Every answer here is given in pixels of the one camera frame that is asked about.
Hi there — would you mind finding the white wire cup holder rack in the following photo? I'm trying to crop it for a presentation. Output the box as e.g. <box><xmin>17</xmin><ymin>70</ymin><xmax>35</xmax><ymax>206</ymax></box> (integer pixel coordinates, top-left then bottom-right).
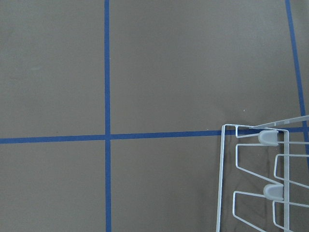
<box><xmin>215</xmin><ymin>116</ymin><xmax>309</xmax><ymax>232</ymax></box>

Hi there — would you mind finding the brown paper table cover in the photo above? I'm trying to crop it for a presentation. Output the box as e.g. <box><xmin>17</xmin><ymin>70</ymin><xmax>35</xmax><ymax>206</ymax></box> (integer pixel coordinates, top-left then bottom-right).
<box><xmin>0</xmin><ymin>0</ymin><xmax>309</xmax><ymax>232</ymax></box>

